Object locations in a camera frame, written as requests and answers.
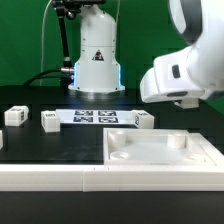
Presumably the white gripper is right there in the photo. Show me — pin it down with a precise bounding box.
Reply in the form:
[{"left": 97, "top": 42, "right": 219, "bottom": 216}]
[{"left": 140, "top": 47, "right": 224, "bottom": 103}]

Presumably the white square table top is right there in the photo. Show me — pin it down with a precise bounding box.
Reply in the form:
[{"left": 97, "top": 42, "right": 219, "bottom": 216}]
[{"left": 103, "top": 128, "right": 224, "bottom": 166}]

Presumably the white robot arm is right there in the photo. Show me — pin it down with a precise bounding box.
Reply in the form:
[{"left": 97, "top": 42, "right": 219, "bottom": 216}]
[{"left": 69, "top": 0, "right": 224, "bottom": 107}]

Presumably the white U-shaped fence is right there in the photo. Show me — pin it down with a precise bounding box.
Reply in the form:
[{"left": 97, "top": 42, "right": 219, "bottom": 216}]
[{"left": 0, "top": 132, "right": 224, "bottom": 193}]

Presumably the white marker sheet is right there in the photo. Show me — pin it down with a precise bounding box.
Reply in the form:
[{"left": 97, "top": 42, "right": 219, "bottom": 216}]
[{"left": 56, "top": 109, "right": 134, "bottom": 125}]

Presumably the white part left edge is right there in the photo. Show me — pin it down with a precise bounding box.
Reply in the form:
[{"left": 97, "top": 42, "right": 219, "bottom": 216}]
[{"left": 0, "top": 130, "right": 3, "bottom": 150}]

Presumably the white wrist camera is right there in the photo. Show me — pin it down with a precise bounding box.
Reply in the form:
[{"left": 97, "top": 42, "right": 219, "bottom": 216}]
[{"left": 174, "top": 98, "right": 199, "bottom": 109}]

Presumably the black cable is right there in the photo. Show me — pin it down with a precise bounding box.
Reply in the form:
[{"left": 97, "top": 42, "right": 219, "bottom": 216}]
[{"left": 22, "top": 68, "right": 74, "bottom": 88}]

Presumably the white cable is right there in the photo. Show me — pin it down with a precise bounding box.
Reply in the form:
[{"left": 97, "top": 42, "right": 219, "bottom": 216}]
[{"left": 39, "top": 0, "right": 54, "bottom": 87}]

